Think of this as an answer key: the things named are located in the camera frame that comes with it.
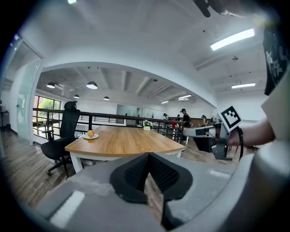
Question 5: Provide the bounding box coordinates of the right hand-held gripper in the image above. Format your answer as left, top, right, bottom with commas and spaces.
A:
183, 106, 242, 160

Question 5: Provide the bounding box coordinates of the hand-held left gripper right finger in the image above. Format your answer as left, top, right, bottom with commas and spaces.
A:
149, 152, 237, 232

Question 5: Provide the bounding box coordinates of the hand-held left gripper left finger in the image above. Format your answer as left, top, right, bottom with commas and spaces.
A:
36, 153, 167, 232

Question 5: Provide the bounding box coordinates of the person's right forearm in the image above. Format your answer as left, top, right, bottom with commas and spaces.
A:
227, 117, 276, 147

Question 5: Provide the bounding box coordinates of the black office chair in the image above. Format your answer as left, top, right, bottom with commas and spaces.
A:
40, 101, 81, 179

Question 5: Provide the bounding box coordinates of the person's black star-print t-shirt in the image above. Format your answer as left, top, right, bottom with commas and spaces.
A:
262, 27, 290, 96

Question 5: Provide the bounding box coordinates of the dark-framed window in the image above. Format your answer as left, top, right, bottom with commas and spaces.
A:
33, 95, 62, 139

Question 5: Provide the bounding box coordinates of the black side table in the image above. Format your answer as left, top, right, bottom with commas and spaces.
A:
0, 110, 10, 131

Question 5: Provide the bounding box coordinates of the frosted glass door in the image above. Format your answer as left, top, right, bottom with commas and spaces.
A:
16, 36, 44, 146

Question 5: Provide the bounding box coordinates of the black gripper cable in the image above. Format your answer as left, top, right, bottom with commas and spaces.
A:
236, 126, 245, 160

